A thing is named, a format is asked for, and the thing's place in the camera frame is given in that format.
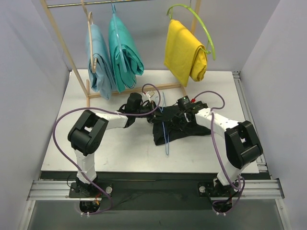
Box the black denim trousers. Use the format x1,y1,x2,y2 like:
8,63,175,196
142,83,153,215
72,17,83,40
153,105,211,146

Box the light blue wire hanger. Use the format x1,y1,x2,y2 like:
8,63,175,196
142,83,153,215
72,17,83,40
159,92,169,157

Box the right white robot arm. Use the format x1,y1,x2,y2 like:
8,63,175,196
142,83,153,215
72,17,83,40
177,96,263,196

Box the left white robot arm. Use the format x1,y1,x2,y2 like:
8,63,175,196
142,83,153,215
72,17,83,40
68,92,162,197

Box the teal trousers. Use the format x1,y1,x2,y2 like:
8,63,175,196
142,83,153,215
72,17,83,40
108,17,144,92

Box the light blue trousers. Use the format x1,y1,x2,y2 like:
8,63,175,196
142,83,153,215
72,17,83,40
85,24,117,100

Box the yellow trousers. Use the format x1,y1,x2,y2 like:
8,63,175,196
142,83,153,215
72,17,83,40
164,19,207,87

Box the wooden hanger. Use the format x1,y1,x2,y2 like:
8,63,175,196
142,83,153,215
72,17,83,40
81,0,98,74

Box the green plastic hanger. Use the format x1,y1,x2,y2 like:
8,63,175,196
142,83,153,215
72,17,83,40
166,0,216,60

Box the teal plastic hanger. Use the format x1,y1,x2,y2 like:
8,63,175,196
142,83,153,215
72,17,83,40
111,0,127,73

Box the wooden clothes rack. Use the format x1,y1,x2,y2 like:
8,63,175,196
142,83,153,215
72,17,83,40
40,0,194,107

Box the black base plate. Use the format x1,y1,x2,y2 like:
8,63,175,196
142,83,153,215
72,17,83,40
69,172,241,215

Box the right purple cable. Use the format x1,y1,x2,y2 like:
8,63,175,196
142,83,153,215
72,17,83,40
191,90,245,214

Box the aluminium frame rail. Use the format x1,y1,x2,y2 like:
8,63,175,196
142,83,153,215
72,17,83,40
26,70,292,230

